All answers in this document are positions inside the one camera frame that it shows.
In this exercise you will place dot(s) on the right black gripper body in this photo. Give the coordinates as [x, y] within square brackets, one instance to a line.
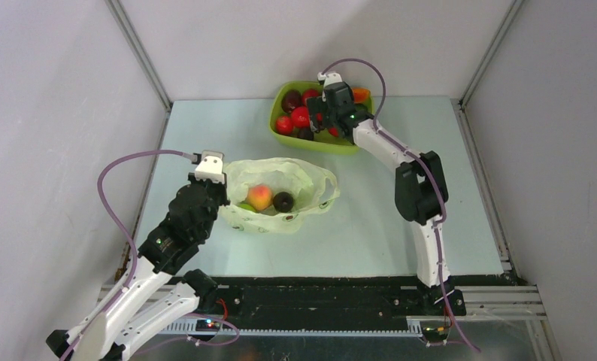
[317, 104]

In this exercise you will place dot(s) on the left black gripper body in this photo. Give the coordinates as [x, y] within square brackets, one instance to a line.
[218, 195]

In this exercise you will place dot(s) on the fake green apple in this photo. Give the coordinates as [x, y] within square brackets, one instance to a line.
[247, 207]

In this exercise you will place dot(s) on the fake peach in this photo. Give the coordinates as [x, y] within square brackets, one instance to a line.
[259, 197]

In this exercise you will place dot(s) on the pale green plastic bag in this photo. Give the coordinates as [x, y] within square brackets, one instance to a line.
[313, 188]

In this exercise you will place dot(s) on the dark purple fake plum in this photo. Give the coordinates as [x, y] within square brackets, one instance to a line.
[283, 202]

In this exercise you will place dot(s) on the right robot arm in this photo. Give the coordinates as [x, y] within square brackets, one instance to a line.
[420, 188]

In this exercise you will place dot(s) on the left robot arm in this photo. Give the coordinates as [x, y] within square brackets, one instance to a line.
[121, 324]

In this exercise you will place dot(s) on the orange red fake mango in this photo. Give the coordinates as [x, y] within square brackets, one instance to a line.
[361, 95]

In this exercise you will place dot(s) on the red fake fruit top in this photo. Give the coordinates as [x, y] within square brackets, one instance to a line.
[308, 94]

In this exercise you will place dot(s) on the red fake fruit middle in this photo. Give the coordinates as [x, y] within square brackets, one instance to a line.
[300, 117]

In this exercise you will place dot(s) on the dark red fake plum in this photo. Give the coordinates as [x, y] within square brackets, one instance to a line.
[291, 100]

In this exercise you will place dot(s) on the fake strawberry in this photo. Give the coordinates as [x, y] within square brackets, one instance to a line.
[283, 125]

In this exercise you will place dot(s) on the green plastic fruit bowl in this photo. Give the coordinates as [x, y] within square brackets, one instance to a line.
[305, 138]

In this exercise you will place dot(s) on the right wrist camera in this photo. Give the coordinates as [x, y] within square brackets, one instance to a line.
[328, 78]

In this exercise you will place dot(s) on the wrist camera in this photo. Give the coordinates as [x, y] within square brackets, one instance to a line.
[210, 167]
[328, 78]

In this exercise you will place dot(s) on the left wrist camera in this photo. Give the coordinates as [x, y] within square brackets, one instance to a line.
[210, 167]

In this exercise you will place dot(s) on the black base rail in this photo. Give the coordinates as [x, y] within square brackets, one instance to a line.
[329, 304]

